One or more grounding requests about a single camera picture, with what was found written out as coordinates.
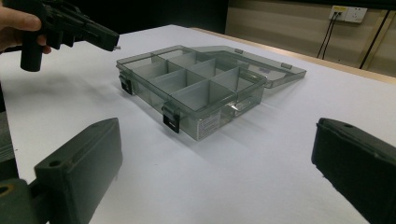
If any black cable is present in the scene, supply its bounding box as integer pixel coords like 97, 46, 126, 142
317, 12, 339, 60
359, 9, 391, 70
320, 12, 341, 61

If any white wall socket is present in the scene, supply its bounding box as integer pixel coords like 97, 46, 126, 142
329, 5, 368, 24

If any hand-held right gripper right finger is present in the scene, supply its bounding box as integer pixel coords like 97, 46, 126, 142
311, 117, 396, 224

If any group of small metal parts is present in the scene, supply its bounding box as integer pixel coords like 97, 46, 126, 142
223, 101, 250, 117

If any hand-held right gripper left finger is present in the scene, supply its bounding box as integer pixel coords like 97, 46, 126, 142
34, 117, 123, 224

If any transparent grey compartment box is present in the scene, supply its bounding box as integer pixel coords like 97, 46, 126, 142
116, 45, 307, 142

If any white table cover sheet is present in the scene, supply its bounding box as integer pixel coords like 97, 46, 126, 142
0, 24, 396, 224

